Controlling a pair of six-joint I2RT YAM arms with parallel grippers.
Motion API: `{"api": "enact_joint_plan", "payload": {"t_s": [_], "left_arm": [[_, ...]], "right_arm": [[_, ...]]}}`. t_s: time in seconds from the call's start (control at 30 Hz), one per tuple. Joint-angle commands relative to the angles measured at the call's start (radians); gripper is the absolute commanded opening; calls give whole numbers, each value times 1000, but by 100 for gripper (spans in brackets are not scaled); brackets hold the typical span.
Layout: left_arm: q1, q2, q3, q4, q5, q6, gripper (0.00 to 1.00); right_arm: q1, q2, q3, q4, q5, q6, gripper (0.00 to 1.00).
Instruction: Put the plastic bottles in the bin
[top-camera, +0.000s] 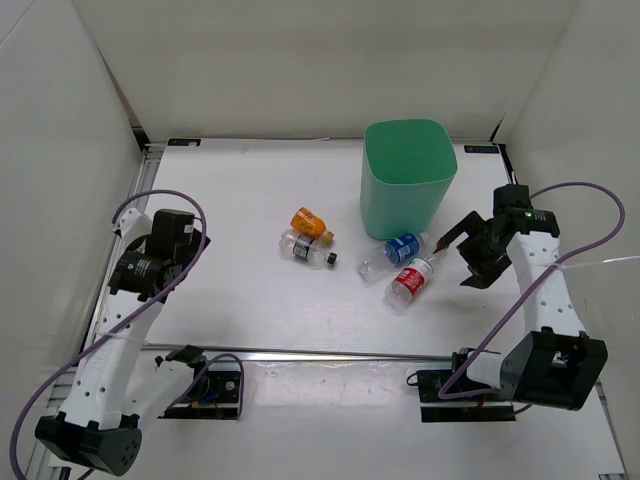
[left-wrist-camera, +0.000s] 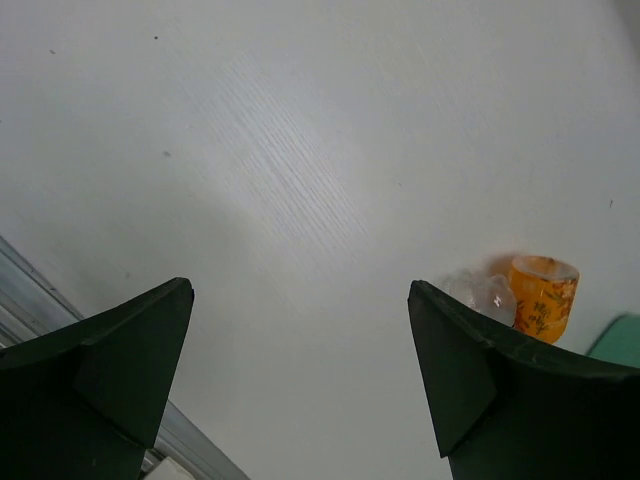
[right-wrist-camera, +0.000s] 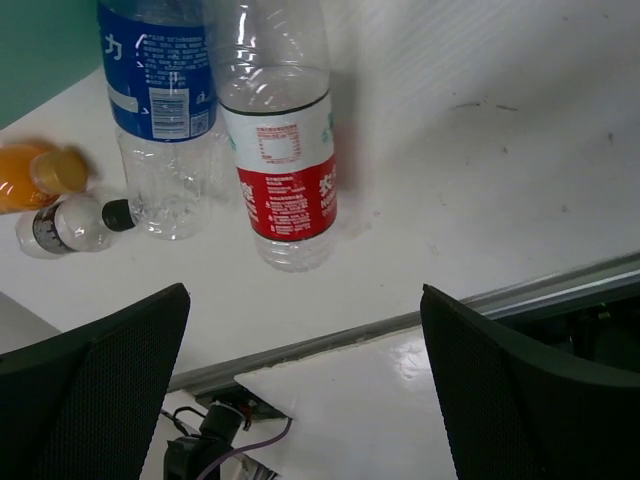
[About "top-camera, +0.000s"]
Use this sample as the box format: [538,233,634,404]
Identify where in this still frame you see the clear bottle black label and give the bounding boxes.
[279,229,338,269]

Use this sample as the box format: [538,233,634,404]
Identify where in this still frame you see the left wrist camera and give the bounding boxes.
[147,209,195,251]

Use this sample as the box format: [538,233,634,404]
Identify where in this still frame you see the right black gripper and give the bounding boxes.
[435,211,512,290]

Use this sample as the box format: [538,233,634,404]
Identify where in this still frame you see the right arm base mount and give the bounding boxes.
[406,349,517,424]

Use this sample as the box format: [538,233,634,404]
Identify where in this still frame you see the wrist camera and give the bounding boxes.
[147,209,195,251]
[493,184,532,217]

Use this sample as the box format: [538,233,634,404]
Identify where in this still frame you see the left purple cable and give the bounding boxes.
[9,189,244,479]

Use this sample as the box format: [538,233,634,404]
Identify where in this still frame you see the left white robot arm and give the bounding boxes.
[35,208,210,477]

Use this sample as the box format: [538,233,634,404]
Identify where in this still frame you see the clear bottle blue label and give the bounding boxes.
[356,232,431,287]

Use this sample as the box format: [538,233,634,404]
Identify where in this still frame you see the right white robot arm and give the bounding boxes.
[436,207,608,411]

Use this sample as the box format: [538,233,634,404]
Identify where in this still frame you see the clear bottle red label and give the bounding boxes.
[383,249,447,314]

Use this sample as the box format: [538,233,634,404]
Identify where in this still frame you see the orange plastic bottle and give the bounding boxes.
[290,207,334,246]

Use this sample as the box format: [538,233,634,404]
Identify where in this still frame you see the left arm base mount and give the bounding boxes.
[154,345,245,420]

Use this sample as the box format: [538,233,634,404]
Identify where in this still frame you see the green plastic bin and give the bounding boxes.
[359,119,458,240]

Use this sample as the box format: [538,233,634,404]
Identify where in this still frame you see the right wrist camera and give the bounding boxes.
[493,184,532,217]

